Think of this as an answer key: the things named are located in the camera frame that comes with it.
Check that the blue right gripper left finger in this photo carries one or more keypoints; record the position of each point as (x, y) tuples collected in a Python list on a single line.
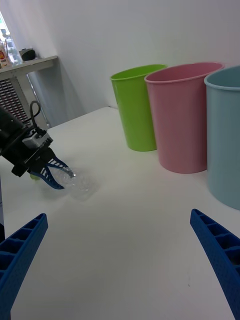
[(17, 262)]

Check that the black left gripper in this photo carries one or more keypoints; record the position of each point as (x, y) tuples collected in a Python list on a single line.
[(25, 160)]

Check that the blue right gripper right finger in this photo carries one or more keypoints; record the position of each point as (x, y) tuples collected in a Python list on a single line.
[(225, 265)]

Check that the clear bottle green cap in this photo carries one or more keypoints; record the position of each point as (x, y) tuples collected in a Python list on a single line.
[(80, 185)]

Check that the dark robot torso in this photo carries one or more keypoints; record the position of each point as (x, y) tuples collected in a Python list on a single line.
[(1, 212)]

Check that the green plastic bin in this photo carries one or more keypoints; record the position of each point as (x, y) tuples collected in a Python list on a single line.
[(137, 112)]

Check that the grey workbench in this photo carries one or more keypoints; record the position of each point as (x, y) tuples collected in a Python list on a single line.
[(32, 65)]

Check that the pale blue plastic bin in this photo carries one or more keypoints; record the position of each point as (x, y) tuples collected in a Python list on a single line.
[(225, 150)]

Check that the black round device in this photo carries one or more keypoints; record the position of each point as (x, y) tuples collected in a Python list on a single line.
[(28, 55)]

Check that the carton with orange print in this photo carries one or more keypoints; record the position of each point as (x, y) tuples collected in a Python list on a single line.
[(3, 57)]

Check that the pink plastic bin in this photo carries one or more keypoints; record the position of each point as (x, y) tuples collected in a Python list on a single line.
[(180, 125)]

